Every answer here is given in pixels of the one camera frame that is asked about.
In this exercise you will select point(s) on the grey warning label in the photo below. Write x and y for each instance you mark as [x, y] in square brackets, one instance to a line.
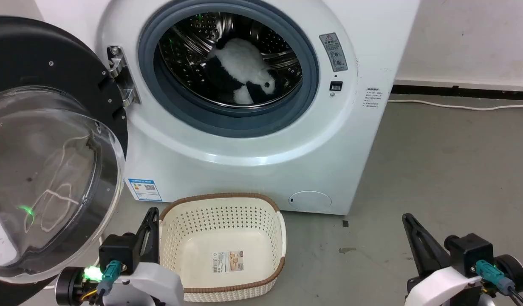
[334, 52]

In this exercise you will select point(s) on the black door latch slot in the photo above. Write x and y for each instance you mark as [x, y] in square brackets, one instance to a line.
[336, 86]

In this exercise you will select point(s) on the black round glass washer door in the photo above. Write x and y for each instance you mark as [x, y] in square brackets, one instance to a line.
[40, 170]

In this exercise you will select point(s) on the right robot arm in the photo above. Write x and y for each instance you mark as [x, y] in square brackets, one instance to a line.
[513, 272]

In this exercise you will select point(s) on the round white filter cover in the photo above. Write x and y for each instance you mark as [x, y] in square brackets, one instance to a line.
[309, 199]

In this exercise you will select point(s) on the white front-load washing machine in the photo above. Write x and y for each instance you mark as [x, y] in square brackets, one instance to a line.
[227, 170]

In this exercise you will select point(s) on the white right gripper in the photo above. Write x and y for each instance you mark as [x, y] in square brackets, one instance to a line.
[444, 287]

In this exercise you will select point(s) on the black baseboard strip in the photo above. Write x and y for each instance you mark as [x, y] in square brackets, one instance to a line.
[461, 92]

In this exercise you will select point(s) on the black and white panda plush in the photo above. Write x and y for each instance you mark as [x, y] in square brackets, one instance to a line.
[244, 63]

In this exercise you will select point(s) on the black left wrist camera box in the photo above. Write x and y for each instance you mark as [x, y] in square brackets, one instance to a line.
[117, 250]

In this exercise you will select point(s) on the stainless steel washer drum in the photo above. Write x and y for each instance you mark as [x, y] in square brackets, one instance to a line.
[189, 46]

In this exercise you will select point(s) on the blue energy label sticker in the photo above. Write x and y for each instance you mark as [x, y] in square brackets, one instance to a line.
[145, 189]

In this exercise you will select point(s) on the cream plastic laundry basket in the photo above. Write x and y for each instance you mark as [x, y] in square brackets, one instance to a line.
[227, 242]

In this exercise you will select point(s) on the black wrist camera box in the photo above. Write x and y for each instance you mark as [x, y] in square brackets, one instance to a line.
[469, 250]
[117, 250]

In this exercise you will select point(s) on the metal door hinge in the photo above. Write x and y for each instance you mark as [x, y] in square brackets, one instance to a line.
[122, 75]

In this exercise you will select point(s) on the paper product label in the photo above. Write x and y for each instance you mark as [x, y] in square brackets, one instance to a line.
[228, 261]

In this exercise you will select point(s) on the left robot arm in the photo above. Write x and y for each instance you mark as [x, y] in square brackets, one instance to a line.
[72, 287]

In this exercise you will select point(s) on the small printed text sticker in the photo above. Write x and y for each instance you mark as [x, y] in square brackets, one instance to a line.
[372, 97]

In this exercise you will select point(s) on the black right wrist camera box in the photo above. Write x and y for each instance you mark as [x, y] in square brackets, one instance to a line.
[469, 250]

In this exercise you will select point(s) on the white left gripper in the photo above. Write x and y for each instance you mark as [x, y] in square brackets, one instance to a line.
[153, 282]

